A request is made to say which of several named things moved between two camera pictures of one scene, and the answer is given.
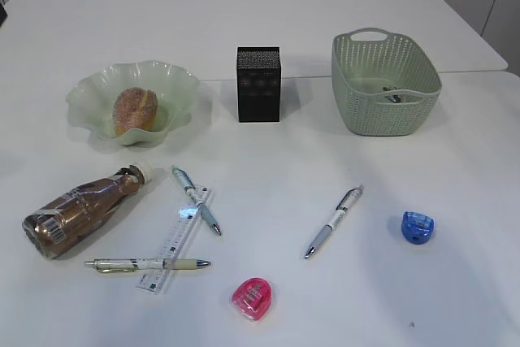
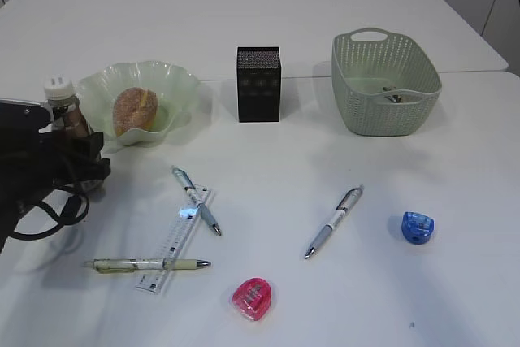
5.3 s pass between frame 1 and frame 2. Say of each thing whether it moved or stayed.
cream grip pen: stayed
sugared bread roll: stayed
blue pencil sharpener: stayed
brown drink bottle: moved
